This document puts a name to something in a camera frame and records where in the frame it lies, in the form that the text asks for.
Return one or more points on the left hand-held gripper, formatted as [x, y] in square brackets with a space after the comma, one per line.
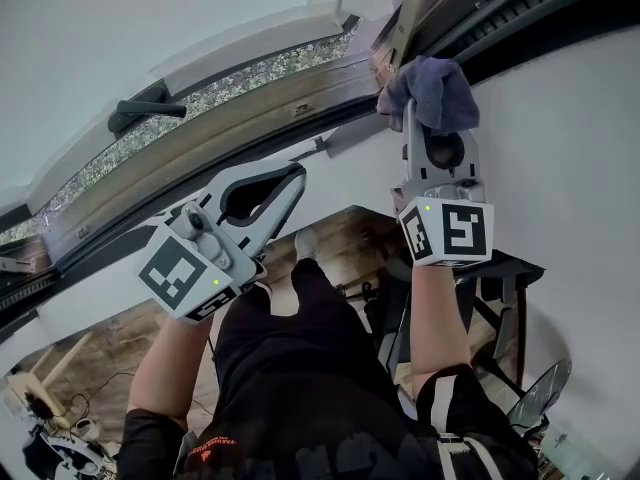
[180, 278]

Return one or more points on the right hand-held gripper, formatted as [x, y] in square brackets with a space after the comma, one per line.
[450, 233]

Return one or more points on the blue-grey cleaning cloth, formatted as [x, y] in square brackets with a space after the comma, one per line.
[430, 93]

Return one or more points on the person's left forearm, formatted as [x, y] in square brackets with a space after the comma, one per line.
[165, 363]

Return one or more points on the person's right forearm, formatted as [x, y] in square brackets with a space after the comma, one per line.
[437, 318]

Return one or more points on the grey open window sash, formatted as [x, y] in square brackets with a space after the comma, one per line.
[260, 48]

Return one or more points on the person's right shoe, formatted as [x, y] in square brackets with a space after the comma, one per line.
[306, 243]

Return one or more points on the small metal strike plate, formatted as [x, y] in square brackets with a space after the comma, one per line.
[82, 231]
[303, 109]

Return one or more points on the black desk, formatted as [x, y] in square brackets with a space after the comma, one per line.
[510, 268]

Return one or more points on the black metal rod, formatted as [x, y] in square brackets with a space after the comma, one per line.
[365, 288]

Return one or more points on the person's black clothing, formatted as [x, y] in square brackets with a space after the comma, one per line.
[310, 378]

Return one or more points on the light wooden stool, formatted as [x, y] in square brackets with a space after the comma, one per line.
[40, 383]

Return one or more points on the white and black equipment pile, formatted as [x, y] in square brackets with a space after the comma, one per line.
[65, 453]

